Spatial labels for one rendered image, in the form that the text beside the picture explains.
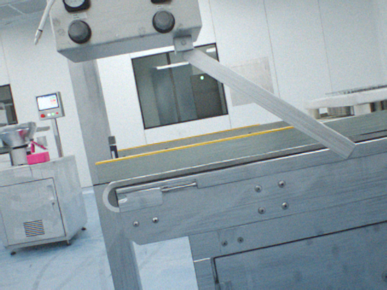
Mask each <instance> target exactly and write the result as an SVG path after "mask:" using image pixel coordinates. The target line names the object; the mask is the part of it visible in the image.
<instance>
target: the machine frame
mask: <svg viewBox="0 0 387 290"><path fill-rule="evenodd" d="M67 63H68V69H69V73H70V79H71V84H72V88H73V94H74V100H75V104H76V106H77V113H78V116H79V123H80V128H81V131H82V138H83V144H84V147H85V153H86V159H87V163H88V168H89V172H90V175H91V182H92V185H93V190H94V197H95V200H96V207H97V209H98V213H99V219H100V225H101V229H102V234H103V240H104V244H105V247H106V252H107V256H108V262H109V268H110V272H111V275H112V280H113V284H114V290H143V289H142V285H141V280H140V273H139V270H138V264H137V258H136V257H135V251H134V245H133V241H131V240H130V239H129V238H127V237H125V232H124V228H123V222H122V216H121V212H114V211H111V210H110V209H108V208H107V207H106V206H105V204H104V202H103V192H104V191H105V188H106V187H107V186H108V185H109V184H110V182H107V183H104V184H99V179H98V176H97V170H96V165H95V163H97V162H102V161H105V160H111V159H112V154H111V151H110V146H113V145H109V139H108V137H111V136H112V135H111V131H110V128H109V121H108V116H107V111H106V106H105V99H104V96H103V89H102V83H101V79H100V74H99V67H98V64H97V59H94V60H90V61H86V62H79V63H74V62H72V61H70V60H68V59H67Z"/></svg>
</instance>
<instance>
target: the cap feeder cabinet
mask: <svg viewBox="0 0 387 290"><path fill-rule="evenodd" d="M87 219H88V215H87V211H86V208H85V203H84V199H83V193H82V188H81V184H80V178H79V173H78V169H77V166H76V160H75V155H68V156H64V157H60V158H59V157H57V158H50V160H49V161H47V162H44V163H40V164H33V165H30V166H29V165H28V163H26V164H23V166H11V167H7V168H4V169H0V234H1V239H2V244H3V247H5V249H6V250H8V249H11V250H12V253H11V255H15V254H16V253H15V252H13V249H14V248H19V247H26V246H30V245H32V246H33V245H41V244H45V243H52V242H59V241H63V240H67V244H66V246H70V245H71V243H69V240H70V239H71V238H72V237H73V236H74V235H75V234H76V233H77V232H78V231H79V230H80V229H81V228H82V227H83V228H82V230H86V228H85V227H84V226H85V225H86V224H87V223H88V222H87Z"/></svg>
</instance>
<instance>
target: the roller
mask: <svg viewBox="0 0 387 290"><path fill-rule="evenodd" d="M129 185H135V184H129ZM124 186H128V185H123V186H119V187H124ZM116 188H117V187H114V188H112V189H111V191H109V193H108V202H109V203H110V204H111V205H112V206H113V207H119V206H118V198H117V196H116V195H117V194H116V191H115V190H116Z"/></svg>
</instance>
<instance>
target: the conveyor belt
mask: <svg viewBox="0 0 387 290"><path fill-rule="evenodd" d="M385 135H387V130H381V131H378V132H373V133H371V134H363V135H355V136H352V137H346V138H347V139H350V140H351V141H353V142H356V141H359V140H365V139H369V138H375V137H381V136H385ZM323 147H325V146H324V145H322V144H321V143H315V144H309V145H305V146H298V147H292V148H288V149H281V150H275V151H272V152H268V153H262V154H257V155H250V156H245V157H240V158H234V159H227V160H224V161H220V162H216V163H210V164H203V165H199V166H192V167H186V168H182V169H175V170H173V171H168V172H162V173H155V174H151V175H145V176H138V177H135V178H128V179H125V180H122V179H121V181H114V182H111V183H110V184H109V185H108V186H107V187H106V188H105V191H104V192H103V202H104V204H105V206H106V207H107V208H108V209H110V210H111V211H114V212H120V209H119V208H118V207H113V206H112V205H111V204H110V203H109V202H108V193H109V191H111V189H113V188H114V187H119V186H123V185H129V184H141V182H146V181H153V180H157V179H160V178H166V177H171V176H177V175H183V174H188V173H193V172H200V171H204V170H208V169H214V168H218V167H225V166H231V165H235V164H242V163H248V162H252V161H255V160H262V159H266V158H272V157H276V156H283V155H289V154H292V153H299V152H302V151H306V150H313V149H319V148H323Z"/></svg>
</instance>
